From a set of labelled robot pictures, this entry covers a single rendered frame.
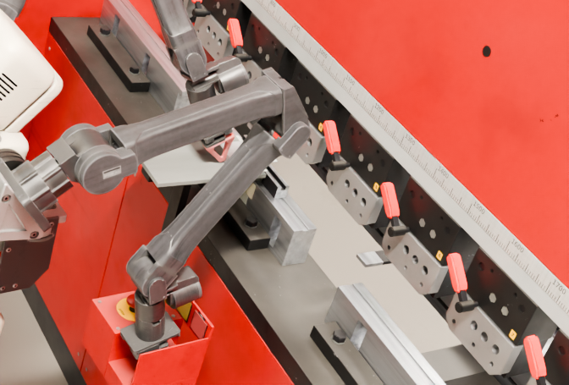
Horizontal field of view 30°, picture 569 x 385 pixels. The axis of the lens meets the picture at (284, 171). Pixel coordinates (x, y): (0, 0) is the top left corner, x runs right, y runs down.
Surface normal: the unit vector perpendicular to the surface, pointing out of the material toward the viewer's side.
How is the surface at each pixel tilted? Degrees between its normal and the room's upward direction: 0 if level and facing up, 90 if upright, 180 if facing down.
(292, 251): 90
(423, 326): 0
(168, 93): 90
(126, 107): 0
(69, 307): 90
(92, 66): 0
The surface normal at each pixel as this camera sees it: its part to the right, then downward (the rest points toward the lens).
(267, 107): 0.37, 0.54
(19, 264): 0.56, 0.57
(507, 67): -0.83, 0.07
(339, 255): 0.27, -0.81
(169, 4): 0.33, 0.26
